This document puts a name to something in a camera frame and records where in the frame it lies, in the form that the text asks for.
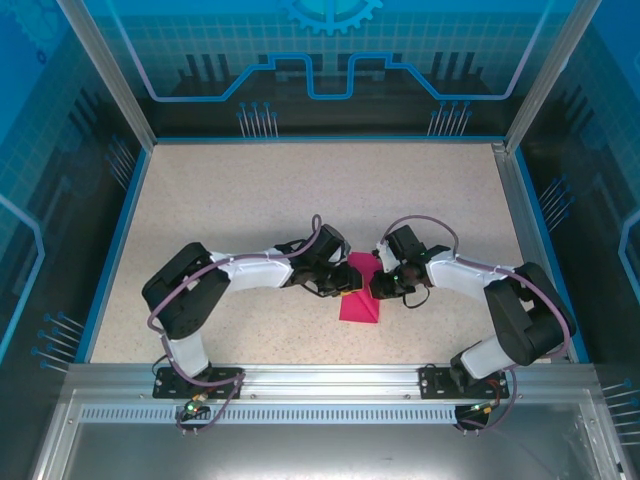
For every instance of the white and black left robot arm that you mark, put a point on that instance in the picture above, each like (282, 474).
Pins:
(255, 275)

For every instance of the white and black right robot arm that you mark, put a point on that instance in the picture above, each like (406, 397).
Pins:
(460, 275)

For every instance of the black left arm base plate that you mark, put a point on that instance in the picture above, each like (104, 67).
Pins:
(225, 375)

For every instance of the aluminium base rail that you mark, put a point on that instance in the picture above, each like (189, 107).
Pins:
(330, 385)

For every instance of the pink cloth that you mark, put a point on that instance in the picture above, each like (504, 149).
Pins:
(357, 310)

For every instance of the aluminium side rail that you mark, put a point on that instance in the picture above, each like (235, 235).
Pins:
(520, 225)

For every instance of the grey metal tray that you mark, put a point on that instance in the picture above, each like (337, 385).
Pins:
(320, 455)

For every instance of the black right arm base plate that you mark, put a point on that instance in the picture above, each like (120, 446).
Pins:
(432, 382)

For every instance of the aluminium frame post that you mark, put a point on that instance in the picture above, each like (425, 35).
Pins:
(545, 70)
(107, 70)

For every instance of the blue printed enclosure panel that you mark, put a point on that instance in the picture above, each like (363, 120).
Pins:
(320, 115)
(40, 175)
(600, 175)

